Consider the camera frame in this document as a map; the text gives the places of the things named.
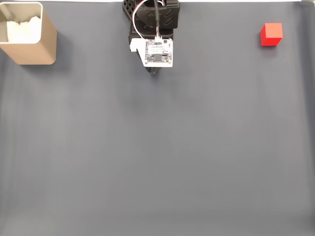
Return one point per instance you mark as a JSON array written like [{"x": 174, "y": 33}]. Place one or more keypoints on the red cube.
[{"x": 272, "y": 34}]

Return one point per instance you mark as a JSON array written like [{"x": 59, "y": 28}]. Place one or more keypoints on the beige open box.
[{"x": 34, "y": 52}]

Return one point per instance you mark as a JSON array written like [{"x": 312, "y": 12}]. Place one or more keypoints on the dark grey mat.
[{"x": 157, "y": 147}]

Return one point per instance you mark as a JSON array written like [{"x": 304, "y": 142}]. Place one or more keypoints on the white foam padding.
[{"x": 23, "y": 30}]

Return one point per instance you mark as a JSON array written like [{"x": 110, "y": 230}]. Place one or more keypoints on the white camera board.
[{"x": 157, "y": 52}]

